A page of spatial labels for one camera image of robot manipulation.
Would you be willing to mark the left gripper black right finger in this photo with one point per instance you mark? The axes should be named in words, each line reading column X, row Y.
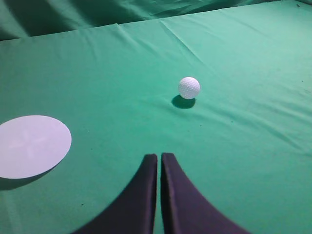
column 184, row 209

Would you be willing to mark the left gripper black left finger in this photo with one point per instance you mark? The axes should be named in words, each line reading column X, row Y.
column 133, row 211

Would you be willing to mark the white golf ball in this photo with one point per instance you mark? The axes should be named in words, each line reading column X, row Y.
column 189, row 88

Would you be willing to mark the white round plate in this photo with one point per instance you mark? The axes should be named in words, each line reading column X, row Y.
column 32, row 145

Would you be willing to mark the green table cloth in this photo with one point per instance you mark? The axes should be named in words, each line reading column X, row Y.
column 245, row 140

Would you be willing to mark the green backdrop curtain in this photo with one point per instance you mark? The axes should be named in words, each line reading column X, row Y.
column 155, row 20

